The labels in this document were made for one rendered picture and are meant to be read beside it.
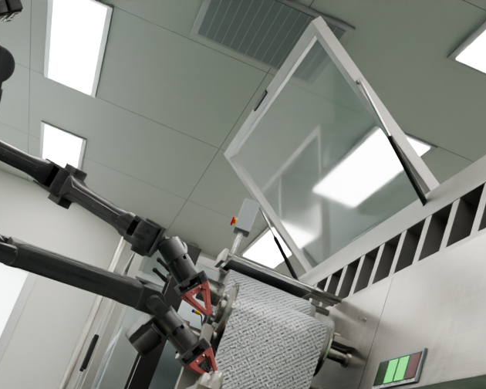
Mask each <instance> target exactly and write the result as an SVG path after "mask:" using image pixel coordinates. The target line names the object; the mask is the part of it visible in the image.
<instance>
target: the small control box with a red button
mask: <svg viewBox="0 0 486 389"><path fill-rule="evenodd" d="M259 206H260V203H258V202H256V201H252V200H250V199H247V198H246V199H245V200H244V203H243V205H242V207H241V210H240V213H239V215H238V217H237V218H236V219H235V216H233V218H232V220H231V224H230V225H233V224H234V230H233V232H234V233H235V234H238V232H243V233H244V234H243V236H244V237H246V238H247V237H248V235H249V233H250V231H251V227H252V225H253V222H254V220H255V216H256V215H257V212H258V208H259Z"/></svg>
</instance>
